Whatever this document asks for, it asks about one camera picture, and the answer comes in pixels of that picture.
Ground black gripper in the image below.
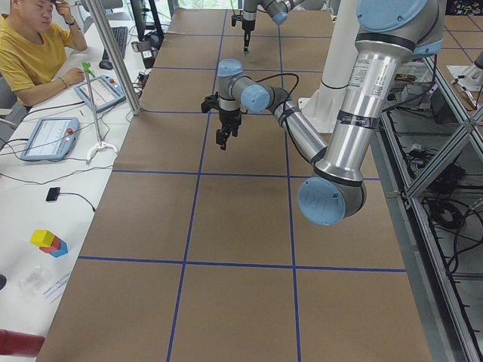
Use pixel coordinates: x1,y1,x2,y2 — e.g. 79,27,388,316
242,19,254,51
216,109,242,150

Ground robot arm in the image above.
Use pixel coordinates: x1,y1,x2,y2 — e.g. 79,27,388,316
232,0,303,54
217,1,445,226

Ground far teach pendant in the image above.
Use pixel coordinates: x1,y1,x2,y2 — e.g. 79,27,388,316
74,75,125,113

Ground teach pendant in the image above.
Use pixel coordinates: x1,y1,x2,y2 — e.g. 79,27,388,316
20,118,79,161
74,75,125,113

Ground black keyboard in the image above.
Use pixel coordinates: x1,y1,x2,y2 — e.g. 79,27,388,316
111,26,128,58

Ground white stand with green clip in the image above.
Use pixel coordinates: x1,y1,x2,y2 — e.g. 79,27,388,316
82,61,118,164

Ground near teach pendant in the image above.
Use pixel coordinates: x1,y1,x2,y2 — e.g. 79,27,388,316
20,118,79,161

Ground small black box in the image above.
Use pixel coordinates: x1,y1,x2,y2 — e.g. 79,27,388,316
45,187,60,202

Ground person in yellow shirt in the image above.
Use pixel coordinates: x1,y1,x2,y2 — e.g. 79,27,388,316
1,1,87,108

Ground stacked coloured blocks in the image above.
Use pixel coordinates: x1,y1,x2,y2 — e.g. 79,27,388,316
30,229,68,258

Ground clear plastic bag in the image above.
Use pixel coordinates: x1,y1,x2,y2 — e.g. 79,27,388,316
17,265,52,301

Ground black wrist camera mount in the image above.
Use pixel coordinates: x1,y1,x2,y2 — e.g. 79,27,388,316
231,14,244,26
201,93,220,113

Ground aluminium profile post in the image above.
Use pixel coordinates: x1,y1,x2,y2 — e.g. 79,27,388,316
85,0,140,116

